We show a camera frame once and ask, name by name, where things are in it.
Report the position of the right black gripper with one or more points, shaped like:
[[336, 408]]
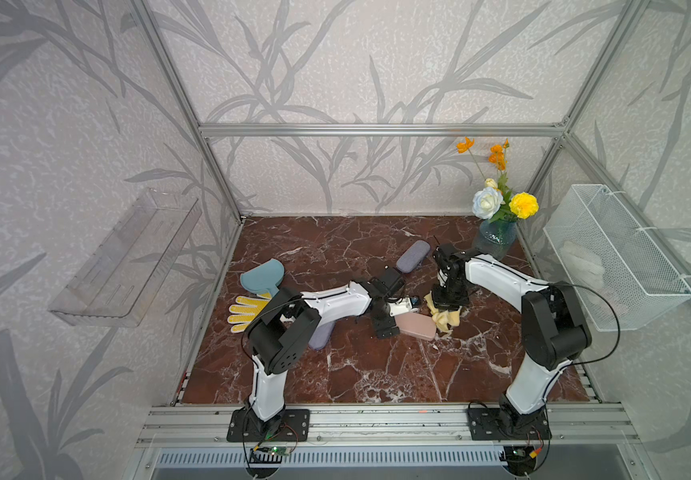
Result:
[[441, 305]]

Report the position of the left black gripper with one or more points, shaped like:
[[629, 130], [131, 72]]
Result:
[[380, 329]]

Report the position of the yellow microfiber cloth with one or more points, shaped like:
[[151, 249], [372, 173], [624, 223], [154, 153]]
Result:
[[444, 319]]

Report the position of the pink eyeglass case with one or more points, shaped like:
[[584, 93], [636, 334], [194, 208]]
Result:
[[416, 325]]

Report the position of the blue-grey fabric eyeglass case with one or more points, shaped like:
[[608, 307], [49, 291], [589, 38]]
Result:
[[321, 336]]

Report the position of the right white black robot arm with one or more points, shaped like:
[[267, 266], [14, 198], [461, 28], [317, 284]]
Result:
[[553, 326]]

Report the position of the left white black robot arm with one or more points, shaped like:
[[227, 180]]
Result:
[[282, 332]]

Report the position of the glass flower vase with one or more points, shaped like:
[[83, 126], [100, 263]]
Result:
[[495, 238]]

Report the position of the artificial flower bouquet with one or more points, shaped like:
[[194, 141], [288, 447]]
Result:
[[497, 201]]

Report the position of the white items in basket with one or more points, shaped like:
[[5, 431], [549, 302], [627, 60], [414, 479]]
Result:
[[584, 266]]

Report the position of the yellow white work glove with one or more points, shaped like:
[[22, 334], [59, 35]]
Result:
[[245, 309]]

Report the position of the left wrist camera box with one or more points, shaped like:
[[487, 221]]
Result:
[[404, 305]]

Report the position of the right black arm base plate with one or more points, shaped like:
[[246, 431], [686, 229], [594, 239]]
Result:
[[503, 422]]

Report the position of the white wire mesh basket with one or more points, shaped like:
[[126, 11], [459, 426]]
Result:
[[641, 284]]

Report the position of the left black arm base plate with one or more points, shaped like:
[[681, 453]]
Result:
[[289, 425]]

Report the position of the aluminium front rail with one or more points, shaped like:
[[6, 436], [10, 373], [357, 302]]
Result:
[[444, 424]]

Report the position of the clear acrylic wall shelf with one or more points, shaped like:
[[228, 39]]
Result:
[[118, 284]]

